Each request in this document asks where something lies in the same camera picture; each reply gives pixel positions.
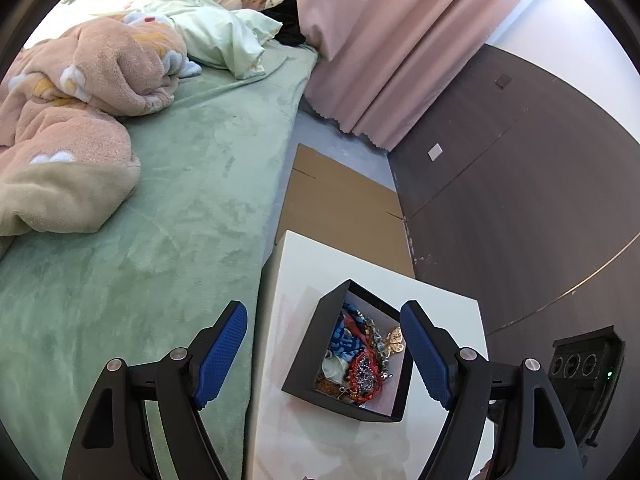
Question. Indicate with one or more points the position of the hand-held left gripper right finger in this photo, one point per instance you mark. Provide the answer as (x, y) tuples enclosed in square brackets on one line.
[(425, 355)]

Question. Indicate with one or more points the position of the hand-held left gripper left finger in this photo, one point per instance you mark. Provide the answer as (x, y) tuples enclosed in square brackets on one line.
[(222, 355)]

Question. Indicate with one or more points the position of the black jewelry box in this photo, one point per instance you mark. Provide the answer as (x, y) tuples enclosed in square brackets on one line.
[(305, 360)]

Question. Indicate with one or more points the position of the white organza scrunchie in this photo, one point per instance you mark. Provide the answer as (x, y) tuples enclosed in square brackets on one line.
[(334, 367)]

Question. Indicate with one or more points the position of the green bed sheet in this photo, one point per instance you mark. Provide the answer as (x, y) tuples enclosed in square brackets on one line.
[(165, 210)]

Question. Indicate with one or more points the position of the flat cardboard sheet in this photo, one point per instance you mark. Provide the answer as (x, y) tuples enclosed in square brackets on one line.
[(340, 210)]

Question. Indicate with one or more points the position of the dark brown wardrobe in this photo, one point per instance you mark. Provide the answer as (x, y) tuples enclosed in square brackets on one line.
[(510, 200)]

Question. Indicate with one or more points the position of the white sticker patch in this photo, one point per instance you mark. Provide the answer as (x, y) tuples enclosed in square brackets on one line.
[(435, 151)]

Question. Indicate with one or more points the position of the pink fleece blanket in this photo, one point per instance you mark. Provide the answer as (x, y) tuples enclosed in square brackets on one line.
[(75, 125)]

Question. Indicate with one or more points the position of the pink curtain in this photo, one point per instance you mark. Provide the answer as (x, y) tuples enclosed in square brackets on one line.
[(395, 45)]

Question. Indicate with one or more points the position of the light green pillow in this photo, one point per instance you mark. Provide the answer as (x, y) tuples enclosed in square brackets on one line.
[(215, 35)]

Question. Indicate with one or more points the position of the black clothing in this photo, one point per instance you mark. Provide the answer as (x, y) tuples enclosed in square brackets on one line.
[(287, 30)]

